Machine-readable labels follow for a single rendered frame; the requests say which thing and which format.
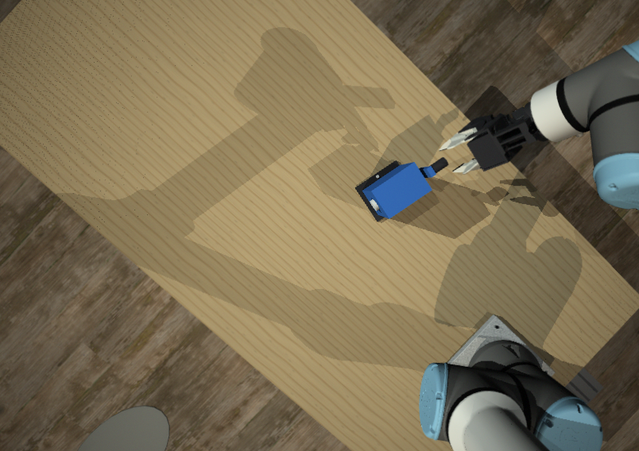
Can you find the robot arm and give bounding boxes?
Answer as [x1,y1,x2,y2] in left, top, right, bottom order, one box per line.
[419,40,639,451]

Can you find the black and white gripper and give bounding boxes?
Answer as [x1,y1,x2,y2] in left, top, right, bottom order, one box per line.
[440,102,548,175]

